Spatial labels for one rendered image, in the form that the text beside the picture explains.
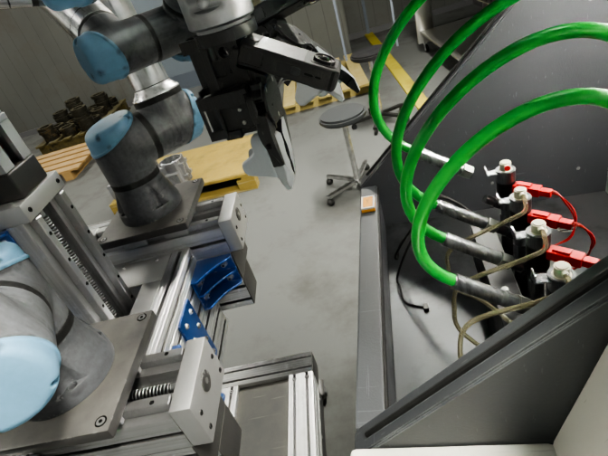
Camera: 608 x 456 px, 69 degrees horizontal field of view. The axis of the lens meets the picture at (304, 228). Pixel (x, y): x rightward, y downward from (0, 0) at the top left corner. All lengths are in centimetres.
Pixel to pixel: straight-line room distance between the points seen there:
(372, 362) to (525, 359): 28
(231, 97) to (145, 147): 56
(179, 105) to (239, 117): 56
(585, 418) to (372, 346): 31
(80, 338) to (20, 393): 19
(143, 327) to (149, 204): 38
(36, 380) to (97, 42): 47
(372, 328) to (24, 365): 47
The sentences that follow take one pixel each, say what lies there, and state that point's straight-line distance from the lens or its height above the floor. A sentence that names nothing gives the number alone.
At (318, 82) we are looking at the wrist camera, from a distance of 51.
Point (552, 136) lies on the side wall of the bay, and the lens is 110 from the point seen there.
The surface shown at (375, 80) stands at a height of 129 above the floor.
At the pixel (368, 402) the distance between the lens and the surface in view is 65.
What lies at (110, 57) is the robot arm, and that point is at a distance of 76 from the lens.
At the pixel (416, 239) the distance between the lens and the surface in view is 48.
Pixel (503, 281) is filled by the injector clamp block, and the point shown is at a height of 98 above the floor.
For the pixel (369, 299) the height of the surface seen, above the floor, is 95.
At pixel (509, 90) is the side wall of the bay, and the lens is 103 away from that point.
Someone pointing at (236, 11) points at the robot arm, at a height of 144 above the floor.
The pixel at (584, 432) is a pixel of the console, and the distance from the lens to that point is 52.
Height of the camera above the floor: 148
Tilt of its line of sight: 32 degrees down
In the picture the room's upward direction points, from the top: 19 degrees counter-clockwise
